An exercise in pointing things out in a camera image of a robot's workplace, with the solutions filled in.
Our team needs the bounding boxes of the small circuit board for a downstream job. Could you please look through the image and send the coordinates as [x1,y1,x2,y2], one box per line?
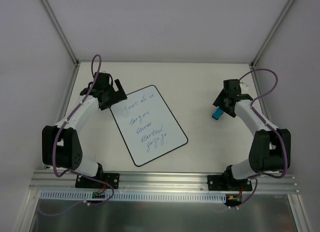
[92,191,106,199]
[225,195,242,208]

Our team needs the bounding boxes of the left aluminium frame post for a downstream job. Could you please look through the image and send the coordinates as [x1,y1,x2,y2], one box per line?
[39,0,79,66]

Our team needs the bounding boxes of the right aluminium frame post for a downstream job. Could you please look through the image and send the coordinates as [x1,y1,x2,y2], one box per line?
[250,0,296,68]

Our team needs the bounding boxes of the small black-framed whiteboard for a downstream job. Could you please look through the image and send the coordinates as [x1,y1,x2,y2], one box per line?
[110,85,189,167]

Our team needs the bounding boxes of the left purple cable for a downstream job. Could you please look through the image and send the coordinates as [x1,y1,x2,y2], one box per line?
[51,54,115,207]

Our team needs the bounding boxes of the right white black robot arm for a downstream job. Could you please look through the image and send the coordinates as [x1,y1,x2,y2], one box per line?
[209,79,291,191]

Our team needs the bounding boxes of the blue whiteboard eraser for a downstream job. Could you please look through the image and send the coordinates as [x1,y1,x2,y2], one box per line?
[212,107,224,120]

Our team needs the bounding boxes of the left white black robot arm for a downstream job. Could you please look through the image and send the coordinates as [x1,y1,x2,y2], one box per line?
[41,72,127,188]

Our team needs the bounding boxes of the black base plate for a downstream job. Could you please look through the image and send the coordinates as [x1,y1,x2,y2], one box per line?
[75,172,120,190]
[207,174,253,192]

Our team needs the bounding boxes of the left small circuit board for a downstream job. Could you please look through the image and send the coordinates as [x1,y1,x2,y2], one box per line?
[92,191,106,199]

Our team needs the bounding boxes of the aluminium frame post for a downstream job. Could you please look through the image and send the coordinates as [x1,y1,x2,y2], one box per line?
[250,0,296,68]
[39,0,79,66]

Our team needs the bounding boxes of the right small circuit board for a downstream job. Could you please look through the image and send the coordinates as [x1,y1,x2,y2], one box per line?
[225,195,242,208]

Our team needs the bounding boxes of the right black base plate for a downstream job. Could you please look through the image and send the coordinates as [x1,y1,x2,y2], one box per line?
[207,174,253,192]

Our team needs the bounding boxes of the white slotted cable duct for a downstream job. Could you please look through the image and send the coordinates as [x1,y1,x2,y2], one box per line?
[39,190,226,204]

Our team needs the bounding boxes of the aluminium mounting rail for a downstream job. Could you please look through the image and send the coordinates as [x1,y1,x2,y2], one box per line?
[29,170,300,195]

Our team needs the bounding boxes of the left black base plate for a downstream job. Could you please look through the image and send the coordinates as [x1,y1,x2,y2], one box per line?
[75,172,120,190]

